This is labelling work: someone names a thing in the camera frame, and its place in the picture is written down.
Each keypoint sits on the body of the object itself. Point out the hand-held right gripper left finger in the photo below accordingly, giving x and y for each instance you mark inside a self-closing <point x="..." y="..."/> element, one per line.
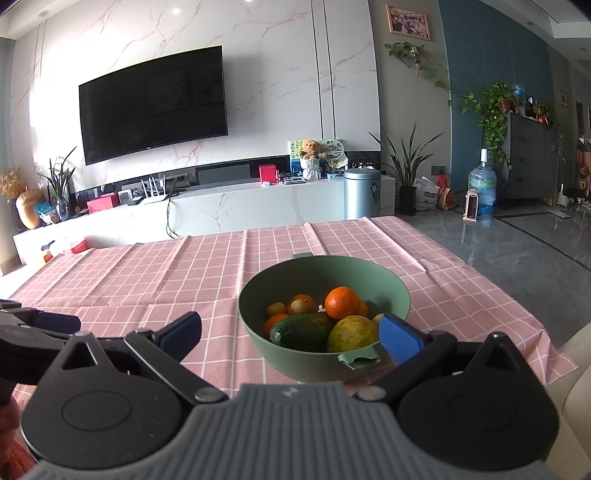
<point x="180" y="332"/>

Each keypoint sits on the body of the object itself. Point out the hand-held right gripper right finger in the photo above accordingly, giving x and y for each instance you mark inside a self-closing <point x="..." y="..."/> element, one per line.
<point x="399" y="339"/>

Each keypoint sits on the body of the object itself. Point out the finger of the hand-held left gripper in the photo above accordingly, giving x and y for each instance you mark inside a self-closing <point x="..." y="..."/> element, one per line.
<point x="9" y="304"/>
<point x="55" y="321"/>

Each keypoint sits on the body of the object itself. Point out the brown longan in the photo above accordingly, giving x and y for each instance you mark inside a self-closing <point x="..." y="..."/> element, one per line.
<point x="306" y="308"/>
<point x="377" y="318"/>
<point x="276" y="308"/>

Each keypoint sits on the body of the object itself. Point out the orange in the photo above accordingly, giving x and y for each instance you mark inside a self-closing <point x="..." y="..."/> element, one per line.
<point x="300" y="297"/>
<point x="364" y="308"/>
<point x="342" y="302"/>
<point x="275" y="324"/>

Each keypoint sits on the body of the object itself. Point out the green bowl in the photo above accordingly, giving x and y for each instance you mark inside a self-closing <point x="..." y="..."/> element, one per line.
<point x="277" y="277"/>

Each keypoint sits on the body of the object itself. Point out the yellow mango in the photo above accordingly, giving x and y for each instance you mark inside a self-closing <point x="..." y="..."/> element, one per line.
<point x="353" y="334"/>

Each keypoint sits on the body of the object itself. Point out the pink checked tablecloth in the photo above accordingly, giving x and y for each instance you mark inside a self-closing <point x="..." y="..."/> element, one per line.
<point x="138" y="277"/>

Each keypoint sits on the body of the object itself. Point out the red and white box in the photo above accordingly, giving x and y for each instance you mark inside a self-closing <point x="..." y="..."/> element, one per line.
<point x="78" y="246"/>

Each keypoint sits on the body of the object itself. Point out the brown ceramic vase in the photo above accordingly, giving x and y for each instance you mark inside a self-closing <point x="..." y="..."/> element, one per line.
<point x="30" y="210"/>

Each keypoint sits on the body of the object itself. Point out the green cucumber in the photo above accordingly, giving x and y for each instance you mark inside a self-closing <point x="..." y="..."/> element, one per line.
<point x="302" y="333"/>

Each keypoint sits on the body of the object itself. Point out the blue snack packet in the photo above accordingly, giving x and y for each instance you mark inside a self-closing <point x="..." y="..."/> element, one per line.
<point x="46" y="213"/>

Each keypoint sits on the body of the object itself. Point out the long-leaf plant in glass vase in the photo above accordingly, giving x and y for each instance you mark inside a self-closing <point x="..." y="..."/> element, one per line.
<point x="60" y="189"/>

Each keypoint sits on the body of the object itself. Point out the flat red box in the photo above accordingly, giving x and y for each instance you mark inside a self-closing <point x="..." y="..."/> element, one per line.
<point x="102" y="204"/>

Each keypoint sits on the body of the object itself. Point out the white router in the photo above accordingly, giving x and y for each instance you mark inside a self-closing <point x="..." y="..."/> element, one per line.
<point x="153" y="197"/>

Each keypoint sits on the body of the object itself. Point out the long-leaf plant in black pot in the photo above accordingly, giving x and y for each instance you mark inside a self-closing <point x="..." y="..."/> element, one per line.
<point x="407" y="198"/>

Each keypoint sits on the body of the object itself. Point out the small white clock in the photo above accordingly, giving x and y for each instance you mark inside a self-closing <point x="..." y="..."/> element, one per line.
<point x="125" y="197"/>

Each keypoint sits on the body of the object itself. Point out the white plastic bag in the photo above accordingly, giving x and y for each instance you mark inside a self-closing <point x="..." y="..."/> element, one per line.
<point x="425" y="196"/>

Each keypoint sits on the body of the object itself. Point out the white marble television console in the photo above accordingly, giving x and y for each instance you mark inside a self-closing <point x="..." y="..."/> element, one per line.
<point x="258" y="207"/>

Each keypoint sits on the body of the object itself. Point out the silver trash can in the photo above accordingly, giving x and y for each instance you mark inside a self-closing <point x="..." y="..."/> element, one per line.
<point x="361" y="196"/>

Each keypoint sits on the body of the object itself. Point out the red and brown bag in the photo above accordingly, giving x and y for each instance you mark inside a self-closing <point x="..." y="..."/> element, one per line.
<point x="445" y="196"/>

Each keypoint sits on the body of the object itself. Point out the small white heater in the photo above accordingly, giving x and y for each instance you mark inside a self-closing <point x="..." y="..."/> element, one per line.
<point x="473" y="206"/>

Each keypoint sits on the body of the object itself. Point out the blue water bottle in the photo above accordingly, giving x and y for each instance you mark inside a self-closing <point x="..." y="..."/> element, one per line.
<point x="482" y="187"/>

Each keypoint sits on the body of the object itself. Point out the upright red box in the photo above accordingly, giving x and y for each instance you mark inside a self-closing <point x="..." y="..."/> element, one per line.
<point x="268" y="175"/>

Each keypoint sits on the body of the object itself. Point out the beige sofa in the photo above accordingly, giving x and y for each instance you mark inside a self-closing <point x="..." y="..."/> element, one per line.
<point x="577" y="397"/>

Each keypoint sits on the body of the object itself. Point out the white woven basket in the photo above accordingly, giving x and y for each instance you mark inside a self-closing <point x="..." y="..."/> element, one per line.
<point x="310" y="170"/>

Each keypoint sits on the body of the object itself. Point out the round paper fan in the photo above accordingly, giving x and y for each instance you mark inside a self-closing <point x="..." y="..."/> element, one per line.
<point x="333" y="147"/>

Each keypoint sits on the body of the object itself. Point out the green picture card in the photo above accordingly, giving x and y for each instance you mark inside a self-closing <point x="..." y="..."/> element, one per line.
<point x="294" y="157"/>

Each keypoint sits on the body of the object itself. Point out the brown teddy bear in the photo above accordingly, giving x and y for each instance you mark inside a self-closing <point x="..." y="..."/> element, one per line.
<point x="310" y="148"/>

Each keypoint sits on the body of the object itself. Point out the grey drawer cabinet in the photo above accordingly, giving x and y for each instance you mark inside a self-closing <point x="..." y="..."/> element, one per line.
<point x="531" y="161"/>

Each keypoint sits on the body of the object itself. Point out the black curved television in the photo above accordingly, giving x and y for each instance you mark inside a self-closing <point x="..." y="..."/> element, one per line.
<point x="152" y="106"/>

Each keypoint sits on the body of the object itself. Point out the green ivy plant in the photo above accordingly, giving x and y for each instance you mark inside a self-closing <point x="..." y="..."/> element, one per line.
<point x="495" y="120"/>

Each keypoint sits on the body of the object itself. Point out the hanging vine plant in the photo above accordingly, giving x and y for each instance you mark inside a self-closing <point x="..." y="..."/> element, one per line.
<point x="415" y="55"/>

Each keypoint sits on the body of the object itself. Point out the wooden framed picture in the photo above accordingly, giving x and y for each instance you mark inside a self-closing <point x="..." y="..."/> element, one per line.
<point x="408" y="21"/>

